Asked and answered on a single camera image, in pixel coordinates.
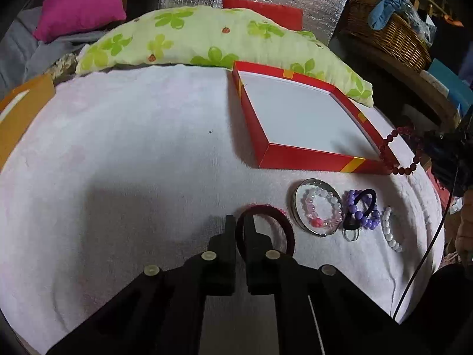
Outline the maroon elastic hair band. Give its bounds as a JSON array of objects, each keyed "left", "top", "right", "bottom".
[{"left": 235, "top": 204, "right": 295, "bottom": 261}]

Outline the red bead bracelet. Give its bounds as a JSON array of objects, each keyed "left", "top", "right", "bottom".
[{"left": 378, "top": 125, "right": 424, "bottom": 177}]

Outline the silver metal bangle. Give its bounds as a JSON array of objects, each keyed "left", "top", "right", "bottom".
[{"left": 291, "top": 179, "right": 345, "bottom": 237}]

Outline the pink and white bead bracelet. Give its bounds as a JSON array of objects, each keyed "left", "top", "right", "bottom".
[{"left": 303, "top": 187, "right": 344, "bottom": 229}]

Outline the black hair tie with charm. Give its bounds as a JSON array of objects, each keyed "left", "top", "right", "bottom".
[{"left": 341, "top": 188, "right": 378, "bottom": 243}]

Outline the purple bead bracelet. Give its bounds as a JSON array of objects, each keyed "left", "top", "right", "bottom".
[{"left": 345, "top": 189, "right": 382, "bottom": 230}]

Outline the right hand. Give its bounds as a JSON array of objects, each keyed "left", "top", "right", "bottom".
[{"left": 455, "top": 188, "right": 473, "bottom": 267}]

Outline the blue cardboard box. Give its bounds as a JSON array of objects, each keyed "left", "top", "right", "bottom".
[{"left": 428, "top": 59, "right": 473, "bottom": 117}]

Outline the wooden shelf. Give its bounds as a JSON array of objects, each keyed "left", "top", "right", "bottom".
[{"left": 338, "top": 34, "right": 459, "bottom": 131}]

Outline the wicker basket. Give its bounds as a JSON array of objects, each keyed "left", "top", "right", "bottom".
[{"left": 342, "top": 0, "right": 431, "bottom": 72}]

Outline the pink white towel blanket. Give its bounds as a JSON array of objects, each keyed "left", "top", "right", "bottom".
[{"left": 1, "top": 65, "right": 442, "bottom": 354}]

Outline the red shallow box tray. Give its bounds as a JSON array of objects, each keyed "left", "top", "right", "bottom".
[{"left": 232, "top": 61, "right": 400, "bottom": 175}]

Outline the blue cloth in basket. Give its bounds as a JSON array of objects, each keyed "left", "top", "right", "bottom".
[{"left": 367, "top": 0, "right": 409, "bottom": 30}]

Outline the red cushion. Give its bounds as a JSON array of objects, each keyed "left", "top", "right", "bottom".
[{"left": 222, "top": 0, "right": 303, "bottom": 30}]

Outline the green floral pillow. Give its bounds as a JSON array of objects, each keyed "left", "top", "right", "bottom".
[{"left": 75, "top": 6, "right": 374, "bottom": 107}]

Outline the grey bed sheet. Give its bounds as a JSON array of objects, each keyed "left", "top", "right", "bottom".
[{"left": 1, "top": 7, "right": 106, "bottom": 97}]

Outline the magenta cushion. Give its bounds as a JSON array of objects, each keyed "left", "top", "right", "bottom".
[{"left": 34, "top": 0, "right": 127, "bottom": 43}]

